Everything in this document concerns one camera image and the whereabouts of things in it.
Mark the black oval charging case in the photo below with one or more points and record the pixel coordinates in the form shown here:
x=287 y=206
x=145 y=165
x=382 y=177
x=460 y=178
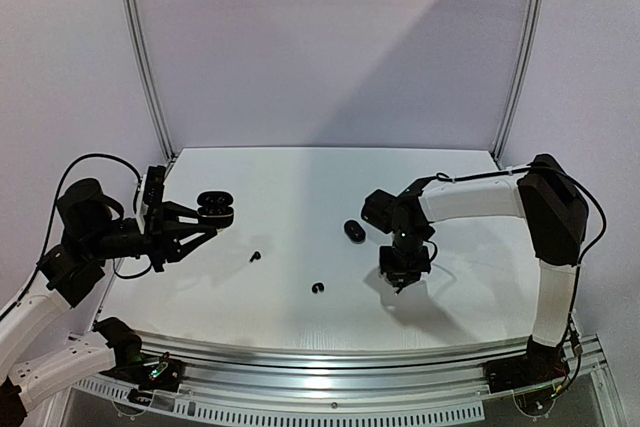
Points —
x=354 y=231

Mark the aluminium front rail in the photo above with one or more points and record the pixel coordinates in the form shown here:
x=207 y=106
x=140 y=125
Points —
x=306 y=374

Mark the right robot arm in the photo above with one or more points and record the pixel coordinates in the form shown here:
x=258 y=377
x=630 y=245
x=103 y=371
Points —
x=540 y=193

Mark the right aluminium frame post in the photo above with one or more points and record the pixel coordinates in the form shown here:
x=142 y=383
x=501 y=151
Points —
x=526 y=43

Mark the glossy black charging case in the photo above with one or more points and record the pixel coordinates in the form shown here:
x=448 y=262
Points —
x=216 y=208

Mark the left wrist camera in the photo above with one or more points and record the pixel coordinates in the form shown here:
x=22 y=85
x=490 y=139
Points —
x=149 y=194

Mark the left aluminium frame post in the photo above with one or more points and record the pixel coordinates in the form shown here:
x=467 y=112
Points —
x=147 y=80

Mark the black hook earbud centre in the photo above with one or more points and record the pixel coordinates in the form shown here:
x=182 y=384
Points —
x=317 y=288

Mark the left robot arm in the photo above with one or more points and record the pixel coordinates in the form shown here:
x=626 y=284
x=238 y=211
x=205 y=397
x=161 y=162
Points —
x=95 y=231

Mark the aluminium frame post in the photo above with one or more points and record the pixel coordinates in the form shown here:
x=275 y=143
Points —
x=526 y=43
x=147 y=80

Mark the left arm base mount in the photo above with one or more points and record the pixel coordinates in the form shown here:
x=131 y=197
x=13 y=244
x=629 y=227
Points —
x=150 y=373

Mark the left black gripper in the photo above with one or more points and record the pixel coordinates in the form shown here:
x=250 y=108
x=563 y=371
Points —
x=165 y=238

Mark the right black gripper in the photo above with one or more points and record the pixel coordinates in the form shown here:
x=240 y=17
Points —
x=405 y=273

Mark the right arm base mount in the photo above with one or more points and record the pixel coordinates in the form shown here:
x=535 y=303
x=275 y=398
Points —
x=513 y=373

